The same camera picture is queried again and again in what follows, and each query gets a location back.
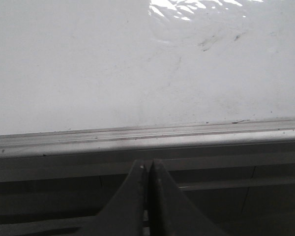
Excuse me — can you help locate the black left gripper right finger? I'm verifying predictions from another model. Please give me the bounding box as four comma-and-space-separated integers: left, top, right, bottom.
148, 159, 226, 236

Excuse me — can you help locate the white whiteboard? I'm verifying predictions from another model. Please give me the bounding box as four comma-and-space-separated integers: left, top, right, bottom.
0, 0, 295, 135

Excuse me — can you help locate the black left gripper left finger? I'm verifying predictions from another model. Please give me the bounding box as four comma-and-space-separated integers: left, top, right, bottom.
76, 160, 148, 236

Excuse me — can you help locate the grey aluminium whiteboard frame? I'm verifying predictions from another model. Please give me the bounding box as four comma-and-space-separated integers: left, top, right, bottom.
0, 119, 295, 182

